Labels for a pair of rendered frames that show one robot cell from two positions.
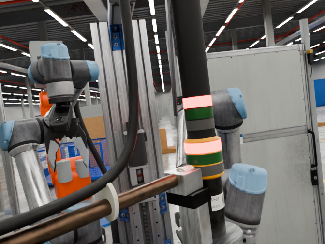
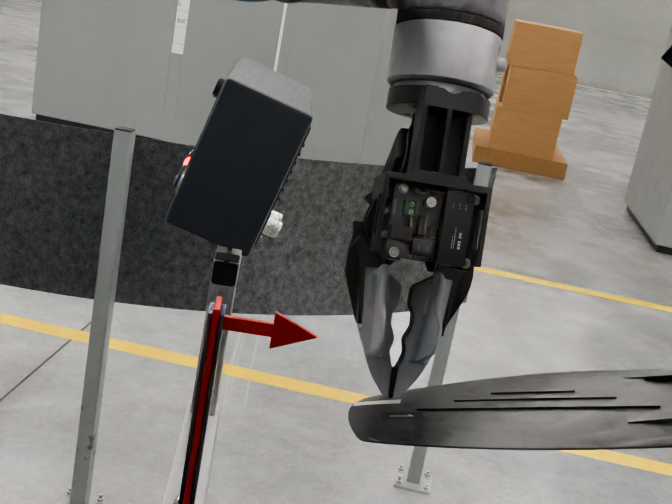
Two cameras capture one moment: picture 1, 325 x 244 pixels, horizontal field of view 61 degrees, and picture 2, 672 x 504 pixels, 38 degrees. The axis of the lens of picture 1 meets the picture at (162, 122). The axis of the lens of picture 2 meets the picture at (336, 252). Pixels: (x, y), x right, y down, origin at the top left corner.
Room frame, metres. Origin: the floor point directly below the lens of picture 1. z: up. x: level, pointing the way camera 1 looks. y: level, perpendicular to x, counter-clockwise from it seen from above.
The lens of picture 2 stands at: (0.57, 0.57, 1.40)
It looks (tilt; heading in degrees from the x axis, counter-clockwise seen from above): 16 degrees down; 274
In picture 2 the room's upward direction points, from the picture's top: 11 degrees clockwise
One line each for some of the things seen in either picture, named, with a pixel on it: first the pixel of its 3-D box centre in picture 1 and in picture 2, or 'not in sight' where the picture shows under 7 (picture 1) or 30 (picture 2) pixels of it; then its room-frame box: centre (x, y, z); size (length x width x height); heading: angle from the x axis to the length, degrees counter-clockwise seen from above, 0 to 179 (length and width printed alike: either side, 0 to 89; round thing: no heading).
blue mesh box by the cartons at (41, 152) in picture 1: (56, 163); not in sight; (7.17, 2.92, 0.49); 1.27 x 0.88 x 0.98; 179
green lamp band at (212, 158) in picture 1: (203, 156); not in sight; (0.32, -0.04, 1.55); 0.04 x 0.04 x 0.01
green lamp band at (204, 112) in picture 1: (198, 113); not in sight; (0.32, -0.04, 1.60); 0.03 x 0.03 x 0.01
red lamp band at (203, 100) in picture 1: (197, 101); not in sight; (0.32, -0.04, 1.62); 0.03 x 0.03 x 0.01
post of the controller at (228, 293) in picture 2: not in sight; (215, 335); (0.76, -0.51, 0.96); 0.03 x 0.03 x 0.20; 9
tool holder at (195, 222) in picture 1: (204, 205); not in sight; (0.32, -0.04, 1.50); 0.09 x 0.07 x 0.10; 134
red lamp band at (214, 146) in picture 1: (202, 145); not in sight; (0.32, -0.04, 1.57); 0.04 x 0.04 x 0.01
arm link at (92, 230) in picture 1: (82, 221); not in sight; (1.08, 0.37, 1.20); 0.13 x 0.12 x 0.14; 133
